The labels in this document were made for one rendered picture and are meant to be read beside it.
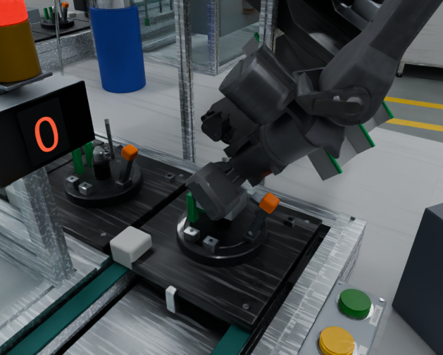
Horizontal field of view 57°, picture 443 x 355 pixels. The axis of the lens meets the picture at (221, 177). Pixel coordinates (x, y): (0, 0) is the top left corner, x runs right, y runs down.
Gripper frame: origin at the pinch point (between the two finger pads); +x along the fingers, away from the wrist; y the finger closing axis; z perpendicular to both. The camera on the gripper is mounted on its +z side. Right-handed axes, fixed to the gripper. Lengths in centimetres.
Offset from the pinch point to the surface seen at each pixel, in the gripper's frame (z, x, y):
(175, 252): -5.2, 9.7, 7.2
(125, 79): 38, 65, -55
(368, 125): -12.8, -1.3, -44.5
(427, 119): -84, 74, -295
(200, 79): 25, 59, -79
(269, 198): -5.7, -5.4, 0.4
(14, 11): 24.2, -10.4, 18.5
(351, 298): -22.1, -8.2, 1.8
